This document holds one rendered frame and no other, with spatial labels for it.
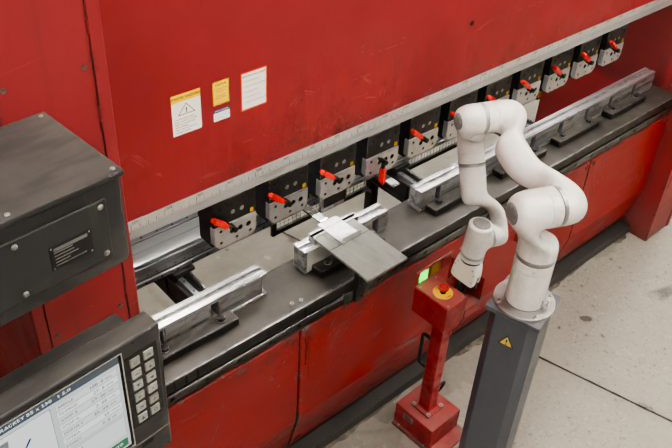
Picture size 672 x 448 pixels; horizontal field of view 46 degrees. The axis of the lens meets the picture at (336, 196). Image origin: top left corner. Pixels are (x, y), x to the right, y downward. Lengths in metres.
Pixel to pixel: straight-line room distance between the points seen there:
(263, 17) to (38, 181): 0.93
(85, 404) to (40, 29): 0.68
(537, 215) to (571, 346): 1.74
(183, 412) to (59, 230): 1.31
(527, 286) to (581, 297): 1.76
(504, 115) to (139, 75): 1.15
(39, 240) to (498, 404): 1.83
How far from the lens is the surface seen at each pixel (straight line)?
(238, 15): 2.01
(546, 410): 3.60
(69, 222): 1.31
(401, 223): 2.95
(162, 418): 1.72
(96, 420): 1.59
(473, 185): 2.66
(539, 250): 2.32
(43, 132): 1.44
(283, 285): 2.65
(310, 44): 2.20
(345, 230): 2.69
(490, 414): 2.81
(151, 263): 2.62
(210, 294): 2.50
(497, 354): 2.61
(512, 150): 2.38
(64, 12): 1.52
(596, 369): 3.84
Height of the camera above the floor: 2.67
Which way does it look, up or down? 36 degrees down
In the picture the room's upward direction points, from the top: 4 degrees clockwise
